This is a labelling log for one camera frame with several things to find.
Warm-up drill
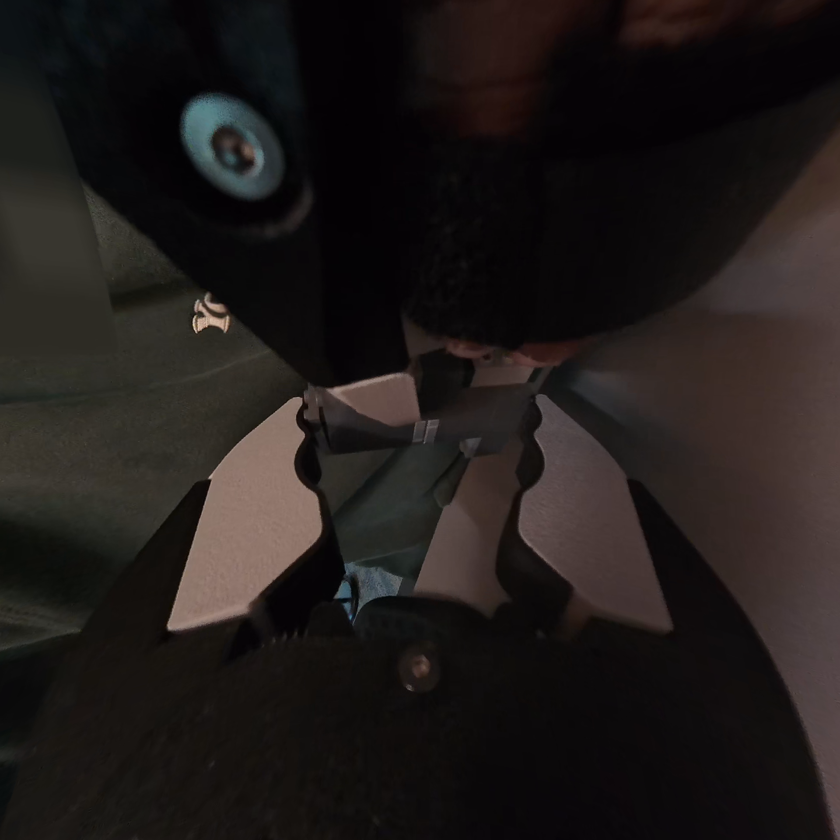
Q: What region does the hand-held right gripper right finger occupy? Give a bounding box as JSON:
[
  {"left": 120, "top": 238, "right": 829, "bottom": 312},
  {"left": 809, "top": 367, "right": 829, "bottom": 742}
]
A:
[{"left": 495, "top": 392, "right": 677, "bottom": 636}]

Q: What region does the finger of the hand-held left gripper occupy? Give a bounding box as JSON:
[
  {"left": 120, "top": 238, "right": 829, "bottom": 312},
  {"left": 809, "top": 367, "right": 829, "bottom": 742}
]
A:
[{"left": 323, "top": 371, "right": 422, "bottom": 429}]

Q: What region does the grey toy brick model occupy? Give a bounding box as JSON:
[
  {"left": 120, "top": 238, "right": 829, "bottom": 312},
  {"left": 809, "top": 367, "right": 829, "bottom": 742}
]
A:
[{"left": 303, "top": 374, "right": 537, "bottom": 462}]

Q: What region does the person's left hand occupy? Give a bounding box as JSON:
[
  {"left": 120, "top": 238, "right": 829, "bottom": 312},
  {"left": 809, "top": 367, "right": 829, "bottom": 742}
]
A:
[{"left": 445, "top": 336, "right": 581, "bottom": 367}]

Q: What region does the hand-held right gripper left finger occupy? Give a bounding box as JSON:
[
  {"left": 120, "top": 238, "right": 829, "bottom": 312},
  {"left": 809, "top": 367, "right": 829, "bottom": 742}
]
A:
[{"left": 167, "top": 395, "right": 345, "bottom": 632}]

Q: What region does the grey desk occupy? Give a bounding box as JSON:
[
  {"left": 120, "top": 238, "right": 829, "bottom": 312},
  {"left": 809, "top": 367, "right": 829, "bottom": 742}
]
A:
[{"left": 416, "top": 85, "right": 840, "bottom": 723}]

